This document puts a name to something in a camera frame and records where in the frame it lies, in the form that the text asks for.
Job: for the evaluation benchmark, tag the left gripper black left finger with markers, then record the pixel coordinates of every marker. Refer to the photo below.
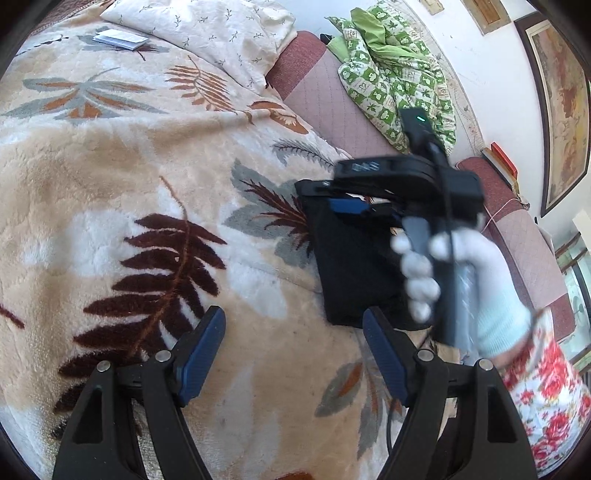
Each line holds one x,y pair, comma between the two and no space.
100,441

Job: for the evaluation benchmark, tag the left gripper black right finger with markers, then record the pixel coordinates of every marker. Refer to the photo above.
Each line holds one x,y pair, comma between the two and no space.
461,423

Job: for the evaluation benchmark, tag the black pants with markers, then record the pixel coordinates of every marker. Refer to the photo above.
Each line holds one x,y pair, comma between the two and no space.
357,267

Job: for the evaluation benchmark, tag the floral sleeve right forearm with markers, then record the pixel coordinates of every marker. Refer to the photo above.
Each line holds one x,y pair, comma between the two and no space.
550,397

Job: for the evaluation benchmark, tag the white gloved right hand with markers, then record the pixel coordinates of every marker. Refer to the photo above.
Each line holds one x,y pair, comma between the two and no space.
503,322

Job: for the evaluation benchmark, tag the red book stack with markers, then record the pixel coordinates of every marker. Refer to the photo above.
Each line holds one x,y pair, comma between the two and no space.
501,162

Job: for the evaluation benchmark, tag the green white patterned quilt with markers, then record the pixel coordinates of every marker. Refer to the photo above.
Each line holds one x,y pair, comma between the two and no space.
386,67

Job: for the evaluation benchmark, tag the pink maroon quilted bedspread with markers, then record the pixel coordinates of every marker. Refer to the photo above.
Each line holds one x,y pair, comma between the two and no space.
306,77

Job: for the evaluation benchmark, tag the white floral pillow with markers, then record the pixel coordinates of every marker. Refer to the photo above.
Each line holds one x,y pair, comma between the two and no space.
242,38

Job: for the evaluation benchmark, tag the leaf pattern fleece blanket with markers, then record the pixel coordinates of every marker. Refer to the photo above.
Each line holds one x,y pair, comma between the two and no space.
138,190

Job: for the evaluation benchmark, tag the white booklet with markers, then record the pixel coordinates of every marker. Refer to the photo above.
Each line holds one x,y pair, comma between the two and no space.
120,39

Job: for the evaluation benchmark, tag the framed wall painting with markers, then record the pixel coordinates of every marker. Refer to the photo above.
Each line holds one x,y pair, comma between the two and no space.
564,99

